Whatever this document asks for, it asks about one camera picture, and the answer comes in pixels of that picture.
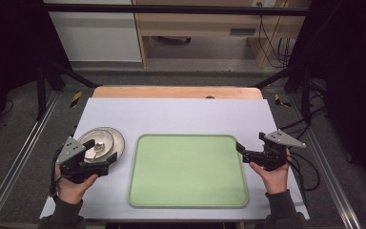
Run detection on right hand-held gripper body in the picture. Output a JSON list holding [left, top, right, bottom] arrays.
[[243, 129, 307, 172]]

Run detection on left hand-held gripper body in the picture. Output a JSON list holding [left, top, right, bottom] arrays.
[[55, 135, 110, 184]]

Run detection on silver metal lid with knob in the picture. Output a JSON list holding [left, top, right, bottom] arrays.
[[77, 128, 115, 160]]

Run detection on person's right hand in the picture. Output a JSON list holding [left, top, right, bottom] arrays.
[[249, 148, 292, 196]]

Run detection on person's left hand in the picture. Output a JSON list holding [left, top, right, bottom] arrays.
[[54, 163, 100, 205]]

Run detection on yellow black tape strip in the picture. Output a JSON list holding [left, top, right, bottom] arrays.
[[70, 91, 84, 109], [273, 93, 293, 109]]

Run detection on green tray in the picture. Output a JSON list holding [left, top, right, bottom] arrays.
[[127, 134, 250, 210]]

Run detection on black metal stand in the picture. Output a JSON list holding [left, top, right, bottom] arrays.
[[253, 62, 313, 124], [35, 56, 100, 121]]

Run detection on white table cover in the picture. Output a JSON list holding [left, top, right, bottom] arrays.
[[39, 97, 310, 221]]

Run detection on wooden table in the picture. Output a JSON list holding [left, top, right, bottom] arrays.
[[91, 85, 264, 100]]

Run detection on black curtain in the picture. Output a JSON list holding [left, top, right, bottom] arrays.
[[286, 0, 366, 199], [0, 0, 73, 146]]

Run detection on white cabinet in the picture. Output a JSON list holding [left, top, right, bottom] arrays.
[[42, 0, 143, 63]]

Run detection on wooden desk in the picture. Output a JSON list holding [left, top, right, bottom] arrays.
[[131, 0, 313, 70]]

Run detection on black horizontal bar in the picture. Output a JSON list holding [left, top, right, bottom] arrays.
[[42, 3, 311, 17]]

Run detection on left hand-held gripper cable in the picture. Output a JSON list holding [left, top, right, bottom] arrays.
[[49, 148, 63, 202]]

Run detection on hand-held gripper cable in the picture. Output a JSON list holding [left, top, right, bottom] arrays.
[[286, 149, 321, 193], [49, 148, 63, 202]]

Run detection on black floor cable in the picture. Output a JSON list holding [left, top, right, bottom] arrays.
[[279, 79, 329, 132]]

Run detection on right hand-held gripper cable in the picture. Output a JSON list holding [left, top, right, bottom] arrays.
[[286, 149, 321, 193]]

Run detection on aluminium floor rail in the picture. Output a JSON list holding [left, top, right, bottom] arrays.
[[0, 92, 60, 229], [290, 94, 363, 229]]

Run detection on black hanging cables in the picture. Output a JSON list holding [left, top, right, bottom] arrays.
[[257, 2, 293, 70]]

